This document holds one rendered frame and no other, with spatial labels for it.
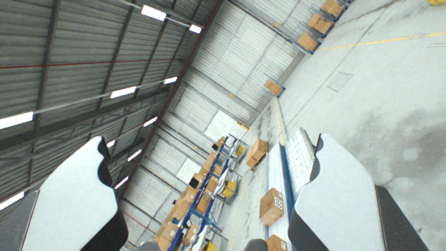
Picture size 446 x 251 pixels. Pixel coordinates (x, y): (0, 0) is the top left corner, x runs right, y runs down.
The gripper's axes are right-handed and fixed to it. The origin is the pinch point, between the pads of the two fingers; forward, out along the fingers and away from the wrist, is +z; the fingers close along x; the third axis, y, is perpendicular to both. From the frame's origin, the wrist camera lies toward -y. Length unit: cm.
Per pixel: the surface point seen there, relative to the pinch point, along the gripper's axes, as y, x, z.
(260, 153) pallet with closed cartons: 431, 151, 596
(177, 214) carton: 599, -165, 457
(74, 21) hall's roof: -40, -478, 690
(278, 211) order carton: 195, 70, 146
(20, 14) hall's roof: -54, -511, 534
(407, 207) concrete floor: 162, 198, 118
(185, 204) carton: 588, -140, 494
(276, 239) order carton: 184, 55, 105
